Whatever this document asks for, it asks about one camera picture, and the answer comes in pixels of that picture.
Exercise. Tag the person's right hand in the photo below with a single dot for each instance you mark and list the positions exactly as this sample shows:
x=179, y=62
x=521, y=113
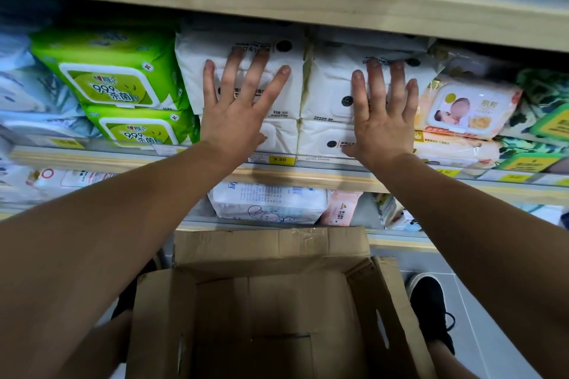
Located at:
x=384, y=134

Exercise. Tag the person's left hand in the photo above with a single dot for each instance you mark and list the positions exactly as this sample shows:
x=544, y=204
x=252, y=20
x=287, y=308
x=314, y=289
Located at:
x=231, y=130

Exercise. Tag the white blue tissue pack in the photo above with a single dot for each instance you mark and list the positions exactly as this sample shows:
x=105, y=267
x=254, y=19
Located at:
x=266, y=203

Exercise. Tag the pink small wipes pack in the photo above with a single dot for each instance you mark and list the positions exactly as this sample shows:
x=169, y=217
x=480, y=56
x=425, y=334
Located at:
x=342, y=210

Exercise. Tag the large green wet wipes pack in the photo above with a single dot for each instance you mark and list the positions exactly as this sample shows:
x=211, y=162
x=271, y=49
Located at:
x=111, y=67
x=142, y=127

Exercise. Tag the small wipes packets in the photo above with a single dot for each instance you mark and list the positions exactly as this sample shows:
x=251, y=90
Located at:
x=406, y=221

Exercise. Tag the brown cardboard box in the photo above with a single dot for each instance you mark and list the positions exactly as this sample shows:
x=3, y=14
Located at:
x=266, y=250

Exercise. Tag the stack of light blue wipes packs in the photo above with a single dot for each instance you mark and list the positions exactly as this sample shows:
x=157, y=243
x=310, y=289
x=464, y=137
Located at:
x=31, y=85

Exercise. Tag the person's right forearm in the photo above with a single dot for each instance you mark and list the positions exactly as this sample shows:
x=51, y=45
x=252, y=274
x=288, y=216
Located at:
x=489, y=250

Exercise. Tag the person's left forearm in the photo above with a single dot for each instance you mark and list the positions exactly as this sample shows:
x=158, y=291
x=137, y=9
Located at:
x=89, y=258

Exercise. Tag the person's right black shoe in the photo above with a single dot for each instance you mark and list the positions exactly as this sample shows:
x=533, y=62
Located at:
x=431, y=312

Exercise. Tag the person's black shoe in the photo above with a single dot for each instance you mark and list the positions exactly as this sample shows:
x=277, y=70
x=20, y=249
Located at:
x=431, y=312
x=129, y=294

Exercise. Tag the person's left black shoe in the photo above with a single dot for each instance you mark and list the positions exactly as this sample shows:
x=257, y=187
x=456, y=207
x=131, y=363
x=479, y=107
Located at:
x=129, y=294

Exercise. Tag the person's left leg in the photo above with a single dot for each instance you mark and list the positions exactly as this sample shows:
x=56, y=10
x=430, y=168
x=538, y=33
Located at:
x=98, y=338

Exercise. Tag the yellow white price tag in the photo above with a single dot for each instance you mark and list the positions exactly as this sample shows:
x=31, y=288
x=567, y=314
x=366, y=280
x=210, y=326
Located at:
x=272, y=159
x=169, y=149
x=511, y=177
x=558, y=181
x=446, y=172
x=66, y=143

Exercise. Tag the grey plastic wrapped pack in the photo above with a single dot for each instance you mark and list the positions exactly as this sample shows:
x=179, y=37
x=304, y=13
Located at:
x=466, y=63

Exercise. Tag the white pastel towel pack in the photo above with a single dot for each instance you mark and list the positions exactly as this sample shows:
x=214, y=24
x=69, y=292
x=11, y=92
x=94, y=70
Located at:
x=542, y=214

